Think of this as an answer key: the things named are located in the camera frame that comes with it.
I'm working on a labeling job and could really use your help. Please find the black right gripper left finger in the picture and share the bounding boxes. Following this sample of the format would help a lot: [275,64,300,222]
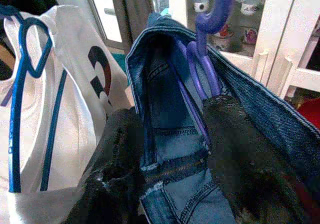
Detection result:
[66,107,148,224]

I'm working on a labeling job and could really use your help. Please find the purple clothes hanger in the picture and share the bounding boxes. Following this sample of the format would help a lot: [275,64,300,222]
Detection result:
[166,0,237,146]

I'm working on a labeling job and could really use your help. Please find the floral print pot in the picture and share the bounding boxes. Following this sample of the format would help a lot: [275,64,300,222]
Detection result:
[212,23,235,52]

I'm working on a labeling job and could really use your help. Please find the white glass door cabinet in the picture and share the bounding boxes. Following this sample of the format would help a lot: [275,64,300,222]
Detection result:
[149,0,320,100]

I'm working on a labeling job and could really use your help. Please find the white mug dark spot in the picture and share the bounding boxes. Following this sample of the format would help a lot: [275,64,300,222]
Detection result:
[193,0,211,13]

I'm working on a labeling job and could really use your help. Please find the blue denim shorts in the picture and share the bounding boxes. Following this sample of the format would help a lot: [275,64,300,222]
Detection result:
[124,11,320,224]

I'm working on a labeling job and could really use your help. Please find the grey curtain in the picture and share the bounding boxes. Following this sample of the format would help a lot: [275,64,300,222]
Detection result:
[109,0,156,50]

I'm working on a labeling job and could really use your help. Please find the floral print mug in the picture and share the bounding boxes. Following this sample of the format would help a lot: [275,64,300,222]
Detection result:
[242,26,258,46]

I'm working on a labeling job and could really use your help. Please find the blue clothes hanger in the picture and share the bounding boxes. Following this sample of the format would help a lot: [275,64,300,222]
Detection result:
[0,3,55,79]

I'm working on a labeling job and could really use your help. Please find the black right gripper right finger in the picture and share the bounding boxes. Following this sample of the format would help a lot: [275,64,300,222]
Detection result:
[202,95,305,224]

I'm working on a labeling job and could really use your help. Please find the red jersey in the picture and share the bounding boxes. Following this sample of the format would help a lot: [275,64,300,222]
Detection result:
[296,100,320,131]

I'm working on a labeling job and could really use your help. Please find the white jersey blue trim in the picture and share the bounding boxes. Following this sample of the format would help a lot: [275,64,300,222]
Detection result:
[0,5,135,224]

